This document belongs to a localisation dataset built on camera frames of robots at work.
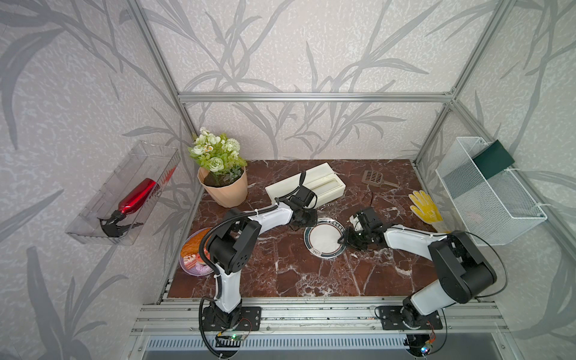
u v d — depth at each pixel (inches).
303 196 30.1
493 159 27.8
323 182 41.1
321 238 35.9
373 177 44.0
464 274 17.6
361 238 31.0
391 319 28.6
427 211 40.1
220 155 33.3
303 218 31.7
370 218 29.1
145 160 31.0
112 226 23.2
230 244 19.7
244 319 28.5
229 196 36.9
